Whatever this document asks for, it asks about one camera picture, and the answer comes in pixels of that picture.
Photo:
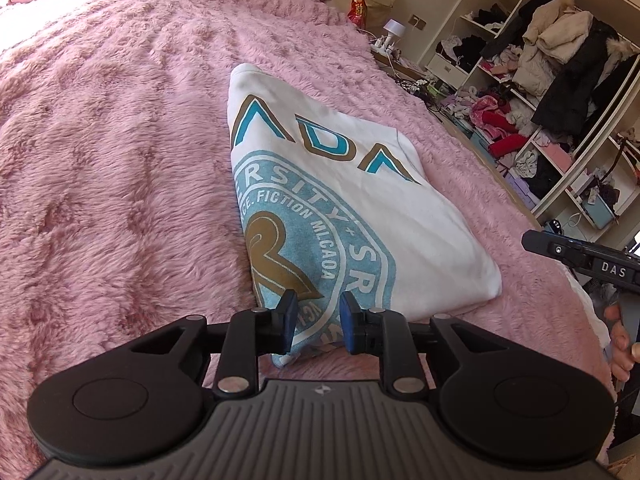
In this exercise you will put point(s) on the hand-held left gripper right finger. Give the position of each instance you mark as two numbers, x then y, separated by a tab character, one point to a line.
350	325

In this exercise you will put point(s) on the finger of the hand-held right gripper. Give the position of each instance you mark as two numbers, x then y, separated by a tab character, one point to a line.
535	241

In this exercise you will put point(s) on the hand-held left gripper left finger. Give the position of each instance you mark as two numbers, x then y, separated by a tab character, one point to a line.
287	322

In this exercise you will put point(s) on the white printed sweatshirt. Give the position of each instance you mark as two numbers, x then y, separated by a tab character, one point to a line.
345	200

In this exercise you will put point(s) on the pink and red clothes heap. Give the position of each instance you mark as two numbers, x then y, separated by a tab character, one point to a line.
495	120

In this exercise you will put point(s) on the person's right hand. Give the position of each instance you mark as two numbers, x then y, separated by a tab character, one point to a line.
619	345

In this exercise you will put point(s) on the light blue storage box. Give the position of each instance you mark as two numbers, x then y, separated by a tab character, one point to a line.
600	210

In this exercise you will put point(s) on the white open wardrobe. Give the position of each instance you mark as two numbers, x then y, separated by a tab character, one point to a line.
560	85

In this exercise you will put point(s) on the black hanging coat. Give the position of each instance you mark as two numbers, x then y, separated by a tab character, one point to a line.
575	85

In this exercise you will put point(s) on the beige hanging coat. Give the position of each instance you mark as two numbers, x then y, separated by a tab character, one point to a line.
550	45

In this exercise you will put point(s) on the pink fluffy blanket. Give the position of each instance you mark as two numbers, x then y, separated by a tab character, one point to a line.
125	170

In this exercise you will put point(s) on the white power strip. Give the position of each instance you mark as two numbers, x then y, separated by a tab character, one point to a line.
385	46

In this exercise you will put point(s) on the white table lamp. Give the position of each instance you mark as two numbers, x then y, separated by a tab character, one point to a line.
395	27

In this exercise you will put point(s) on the red snack bag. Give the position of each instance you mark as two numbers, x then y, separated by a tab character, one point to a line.
359	11

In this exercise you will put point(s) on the beige bedside cabinet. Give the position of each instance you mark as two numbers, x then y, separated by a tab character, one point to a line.
367	2

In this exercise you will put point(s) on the brass wall switch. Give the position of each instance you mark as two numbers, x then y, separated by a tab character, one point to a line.
418	21

